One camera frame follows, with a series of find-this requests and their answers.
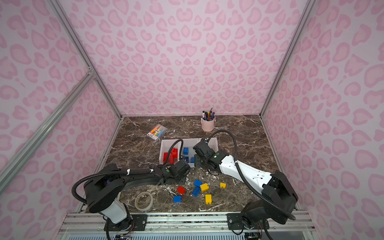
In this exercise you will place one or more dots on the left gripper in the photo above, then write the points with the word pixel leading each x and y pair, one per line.
pixel 183 181

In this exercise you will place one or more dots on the highlighter marker pack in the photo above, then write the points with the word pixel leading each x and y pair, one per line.
pixel 157 132

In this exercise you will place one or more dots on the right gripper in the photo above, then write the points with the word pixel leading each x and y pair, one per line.
pixel 197 157

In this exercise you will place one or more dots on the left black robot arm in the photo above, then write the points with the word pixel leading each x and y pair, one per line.
pixel 102 189

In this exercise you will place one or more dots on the clear tape roll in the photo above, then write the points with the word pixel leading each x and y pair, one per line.
pixel 144 201

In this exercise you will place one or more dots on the right white plastic bin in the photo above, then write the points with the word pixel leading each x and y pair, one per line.
pixel 212 143

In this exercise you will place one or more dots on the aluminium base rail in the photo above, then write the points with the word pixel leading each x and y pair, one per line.
pixel 187 226

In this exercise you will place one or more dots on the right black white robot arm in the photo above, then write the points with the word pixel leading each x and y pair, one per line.
pixel 276 198

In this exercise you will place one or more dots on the pens in cup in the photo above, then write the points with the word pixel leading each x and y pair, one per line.
pixel 208 115

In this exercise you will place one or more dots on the middle white plastic bin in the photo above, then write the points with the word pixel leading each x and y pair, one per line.
pixel 188 143

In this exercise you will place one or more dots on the pink pen cup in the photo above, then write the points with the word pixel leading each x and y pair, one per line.
pixel 207 126

